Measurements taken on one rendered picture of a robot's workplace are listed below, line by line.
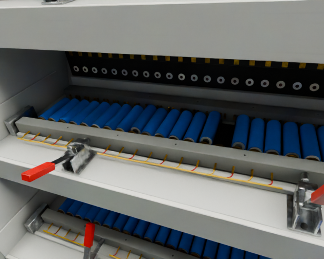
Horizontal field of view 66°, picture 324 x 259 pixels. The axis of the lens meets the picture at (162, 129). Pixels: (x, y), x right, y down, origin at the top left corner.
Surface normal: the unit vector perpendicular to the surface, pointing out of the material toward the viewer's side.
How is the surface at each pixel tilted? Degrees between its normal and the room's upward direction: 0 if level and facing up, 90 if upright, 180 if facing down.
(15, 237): 90
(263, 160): 18
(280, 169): 108
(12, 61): 90
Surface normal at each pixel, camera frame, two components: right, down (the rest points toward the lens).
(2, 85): 0.93, 0.15
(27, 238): -0.09, -0.81
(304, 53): -0.36, 0.58
